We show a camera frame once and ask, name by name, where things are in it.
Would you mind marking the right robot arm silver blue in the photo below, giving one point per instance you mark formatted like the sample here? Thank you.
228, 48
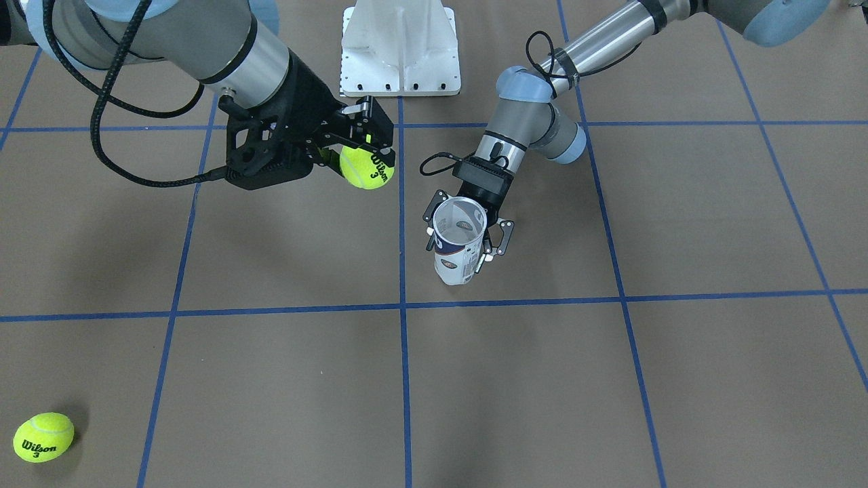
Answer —
227, 46

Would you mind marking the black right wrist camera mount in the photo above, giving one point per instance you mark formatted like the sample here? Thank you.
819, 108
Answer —
258, 150

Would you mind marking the white pedestal column base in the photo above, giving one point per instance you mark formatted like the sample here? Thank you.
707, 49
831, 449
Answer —
399, 48

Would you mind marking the Wilson tennis ball can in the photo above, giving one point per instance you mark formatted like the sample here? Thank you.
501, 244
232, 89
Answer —
459, 225

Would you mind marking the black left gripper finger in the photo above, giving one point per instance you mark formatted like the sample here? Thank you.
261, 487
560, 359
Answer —
428, 216
490, 251

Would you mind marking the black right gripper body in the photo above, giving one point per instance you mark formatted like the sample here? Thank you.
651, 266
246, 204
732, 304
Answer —
310, 95

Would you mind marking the yellow tennis ball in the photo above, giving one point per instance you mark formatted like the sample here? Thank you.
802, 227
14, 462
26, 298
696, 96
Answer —
44, 437
365, 170

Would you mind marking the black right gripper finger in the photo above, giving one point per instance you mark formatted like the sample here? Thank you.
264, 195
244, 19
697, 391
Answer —
325, 157
362, 126

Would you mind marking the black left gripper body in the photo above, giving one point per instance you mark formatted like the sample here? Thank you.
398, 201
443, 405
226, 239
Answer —
502, 237

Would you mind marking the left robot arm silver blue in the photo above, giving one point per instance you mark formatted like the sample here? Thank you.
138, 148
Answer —
527, 117

